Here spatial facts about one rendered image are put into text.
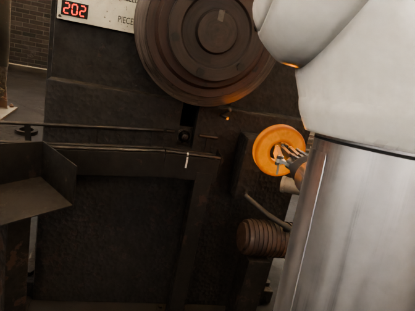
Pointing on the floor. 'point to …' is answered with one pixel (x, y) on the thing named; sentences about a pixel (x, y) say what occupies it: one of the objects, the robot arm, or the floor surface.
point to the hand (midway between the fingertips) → (280, 145)
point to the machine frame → (85, 80)
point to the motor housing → (254, 261)
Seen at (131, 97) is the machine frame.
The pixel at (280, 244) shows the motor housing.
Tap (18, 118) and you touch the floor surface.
